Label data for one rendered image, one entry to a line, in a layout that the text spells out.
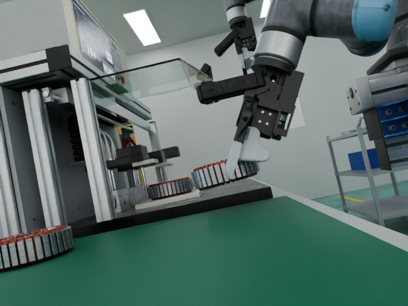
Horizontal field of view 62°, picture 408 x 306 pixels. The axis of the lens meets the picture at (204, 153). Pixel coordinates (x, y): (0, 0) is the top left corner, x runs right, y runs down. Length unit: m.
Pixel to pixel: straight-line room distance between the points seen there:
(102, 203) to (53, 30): 0.44
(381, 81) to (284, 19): 0.53
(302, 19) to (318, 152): 5.82
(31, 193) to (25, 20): 0.42
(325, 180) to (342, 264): 6.18
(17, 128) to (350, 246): 0.67
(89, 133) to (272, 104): 0.35
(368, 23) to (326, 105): 5.95
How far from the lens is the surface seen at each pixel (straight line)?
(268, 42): 0.58
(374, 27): 0.57
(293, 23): 0.59
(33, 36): 0.94
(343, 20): 0.57
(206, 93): 0.56
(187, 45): 6.62
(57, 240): 0.51
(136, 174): 1.11
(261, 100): 0.55
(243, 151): 0.51
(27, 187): 0.77
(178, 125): 6.28
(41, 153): 0.74
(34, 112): 0.75
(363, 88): 1.05
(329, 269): 0.21
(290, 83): 0.58
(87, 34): 0.97
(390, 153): 1.05
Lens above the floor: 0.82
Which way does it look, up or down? 4 degrees up
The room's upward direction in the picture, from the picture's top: 12 degrees counter-clockwise
